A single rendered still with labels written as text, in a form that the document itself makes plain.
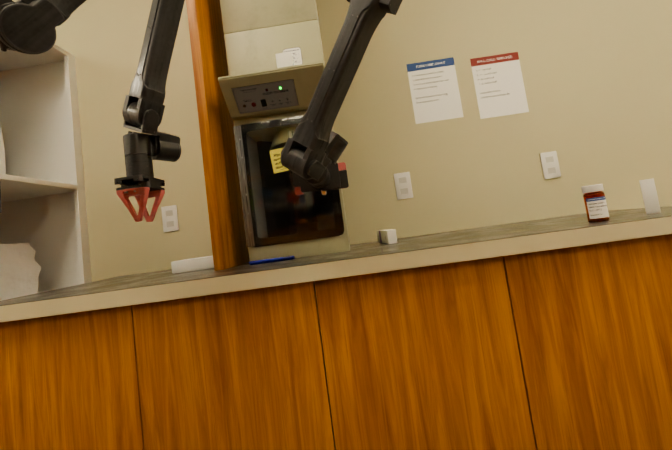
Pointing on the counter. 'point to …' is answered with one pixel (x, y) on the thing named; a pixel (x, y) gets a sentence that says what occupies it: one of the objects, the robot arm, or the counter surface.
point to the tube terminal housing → (235, 42)
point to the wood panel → (215, 117)
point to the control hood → (311, 73)
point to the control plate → (265, 96)
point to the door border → (244, 186)
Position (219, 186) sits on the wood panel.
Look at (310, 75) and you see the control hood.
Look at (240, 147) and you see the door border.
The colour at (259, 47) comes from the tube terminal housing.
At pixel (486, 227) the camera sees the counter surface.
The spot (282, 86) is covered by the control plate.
